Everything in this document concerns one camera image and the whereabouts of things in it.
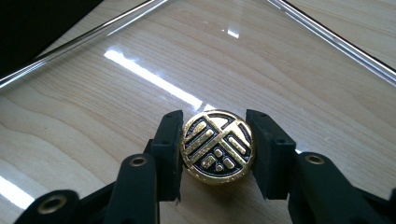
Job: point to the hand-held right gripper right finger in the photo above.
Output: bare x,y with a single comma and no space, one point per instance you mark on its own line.
274,161

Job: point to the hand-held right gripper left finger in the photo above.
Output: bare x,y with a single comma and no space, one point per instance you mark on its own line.
168,155

